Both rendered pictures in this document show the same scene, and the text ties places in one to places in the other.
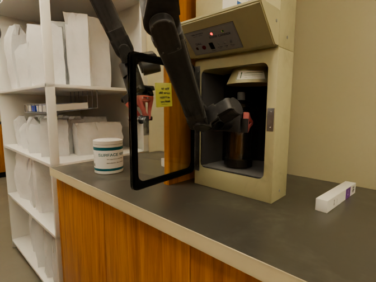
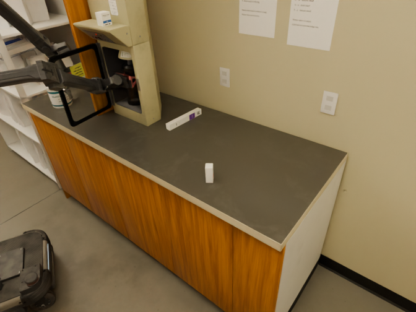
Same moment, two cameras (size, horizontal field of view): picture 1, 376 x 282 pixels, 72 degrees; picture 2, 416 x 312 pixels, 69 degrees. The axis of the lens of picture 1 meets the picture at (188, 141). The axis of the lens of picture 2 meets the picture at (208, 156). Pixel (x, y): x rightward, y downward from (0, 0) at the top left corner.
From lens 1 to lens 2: 116 cm
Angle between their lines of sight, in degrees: 28
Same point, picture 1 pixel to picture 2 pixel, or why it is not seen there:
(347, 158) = (206, 90)
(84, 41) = not seen: outside the picture
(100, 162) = (54, 101)
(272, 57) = (132, 51)
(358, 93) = (207, 51)
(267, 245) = (127, 150)
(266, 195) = (145, 122)
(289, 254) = (133, 153)
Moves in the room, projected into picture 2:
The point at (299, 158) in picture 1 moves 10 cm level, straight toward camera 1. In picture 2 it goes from (185, 88) to (179, 93)
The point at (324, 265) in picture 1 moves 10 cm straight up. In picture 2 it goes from (142, 156) to (139, 140)
